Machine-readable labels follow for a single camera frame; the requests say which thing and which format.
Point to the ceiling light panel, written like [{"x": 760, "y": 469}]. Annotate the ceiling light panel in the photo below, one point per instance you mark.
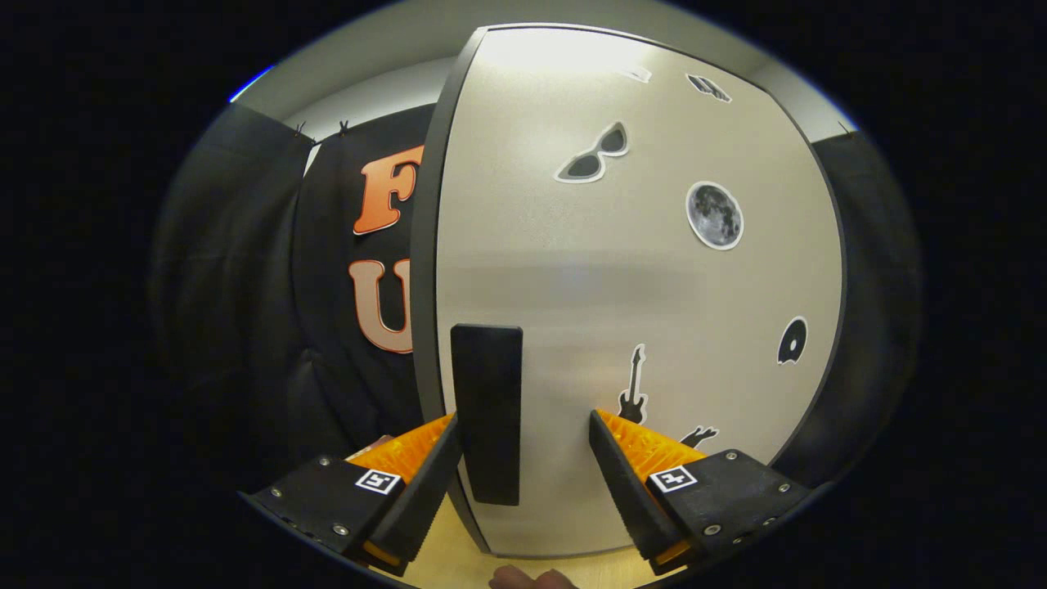
[{"x": 249, "y": 84}]

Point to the brown cover book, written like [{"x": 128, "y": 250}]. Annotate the brown cover book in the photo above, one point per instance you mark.
[{"x": 372, "y": 447}]

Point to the beige shoe cabinet door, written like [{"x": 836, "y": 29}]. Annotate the beige shoe cabinet door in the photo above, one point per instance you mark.
[{"x": 572, "y": 245}]

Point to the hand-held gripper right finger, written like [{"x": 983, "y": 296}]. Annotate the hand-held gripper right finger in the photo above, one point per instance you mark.
[{"x": 622, "y": 483}]

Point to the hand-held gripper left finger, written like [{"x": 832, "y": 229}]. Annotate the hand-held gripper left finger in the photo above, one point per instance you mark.
[{"x": 433, "y": 491}]

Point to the row of black cloth clips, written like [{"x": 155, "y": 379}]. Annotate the row of black cloth clips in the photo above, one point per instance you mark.
[{"x": 343, "y": 128}]

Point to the grey shoe cabinet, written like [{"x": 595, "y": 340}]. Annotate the grey shoe cabinet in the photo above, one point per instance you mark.
[{"x": 424, "y": 245}]

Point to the black backdrop cloth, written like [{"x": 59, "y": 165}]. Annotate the black backdrop cloth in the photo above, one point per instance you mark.
[{"x": 245, "y": 327}]

